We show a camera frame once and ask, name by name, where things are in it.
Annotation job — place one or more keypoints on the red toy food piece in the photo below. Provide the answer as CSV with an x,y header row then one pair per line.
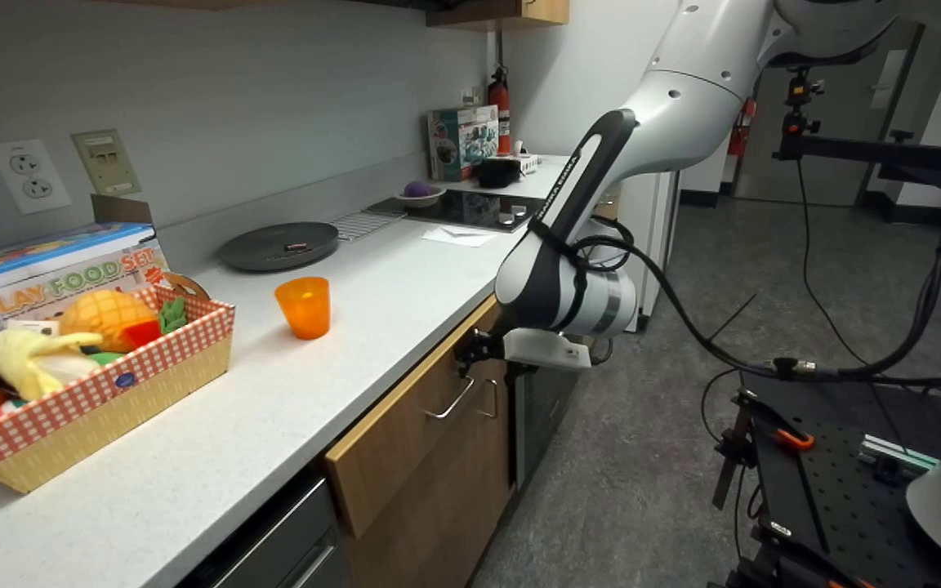
x,y
142,336

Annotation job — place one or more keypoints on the toy yellow banana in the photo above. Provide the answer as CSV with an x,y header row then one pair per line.
x,y
30,361

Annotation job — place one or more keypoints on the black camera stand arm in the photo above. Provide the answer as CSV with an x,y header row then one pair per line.
x,y
883,157

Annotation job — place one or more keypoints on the small bowl with purple item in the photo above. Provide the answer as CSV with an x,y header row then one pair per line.
x,y
420,199

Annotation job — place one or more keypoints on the white wall power outlet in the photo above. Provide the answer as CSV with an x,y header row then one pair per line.
x,y
30,173

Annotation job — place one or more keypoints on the black glass cooktop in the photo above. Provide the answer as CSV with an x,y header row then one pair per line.
x,y
459,210

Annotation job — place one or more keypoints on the black bowl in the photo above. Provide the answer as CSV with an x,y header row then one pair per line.
x,y
495,173

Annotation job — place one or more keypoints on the beige wall switch plate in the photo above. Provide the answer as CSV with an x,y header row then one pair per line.
x,y
105,165

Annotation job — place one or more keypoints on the green and white tool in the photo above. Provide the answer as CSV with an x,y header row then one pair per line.
x,y
896,451

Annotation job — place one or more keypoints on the orange plastic cup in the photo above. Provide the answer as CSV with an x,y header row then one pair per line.
x,y
306,307

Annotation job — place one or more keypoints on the black appliance with silver bars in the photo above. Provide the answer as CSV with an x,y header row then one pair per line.
x,y
275,542

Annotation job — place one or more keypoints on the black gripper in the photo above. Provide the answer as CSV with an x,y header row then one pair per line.
x,y
501,343

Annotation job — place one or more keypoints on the small dark wall box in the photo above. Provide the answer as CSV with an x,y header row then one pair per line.
x,y
123,210

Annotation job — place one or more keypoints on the wooden front white drawer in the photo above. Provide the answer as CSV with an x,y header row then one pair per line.
x,y
417,427

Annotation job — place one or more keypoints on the wooden wall shelf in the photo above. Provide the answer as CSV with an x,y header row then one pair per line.
x,y
503,10

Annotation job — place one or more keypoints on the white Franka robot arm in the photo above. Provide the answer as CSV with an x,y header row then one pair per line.
x,y
686,98

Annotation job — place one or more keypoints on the small red wall extinguisher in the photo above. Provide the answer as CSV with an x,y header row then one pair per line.
x,y
741,128

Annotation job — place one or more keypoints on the black perforated table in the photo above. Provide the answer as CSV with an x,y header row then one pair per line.
x,y
850,490

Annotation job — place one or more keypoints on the toy pineapple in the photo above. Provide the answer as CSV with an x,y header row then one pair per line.
x,y
105,314

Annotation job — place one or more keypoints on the green toy food piece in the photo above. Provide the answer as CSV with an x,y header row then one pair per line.
x,y
171,314

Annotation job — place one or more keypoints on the red fire extinguisher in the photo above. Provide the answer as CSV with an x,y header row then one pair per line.
x,y
501,104

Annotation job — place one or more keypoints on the colourful printed box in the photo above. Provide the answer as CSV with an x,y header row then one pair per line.
x,y
461,143

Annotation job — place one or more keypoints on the brown toy food piece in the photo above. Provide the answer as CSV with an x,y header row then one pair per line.
x,y
180,286

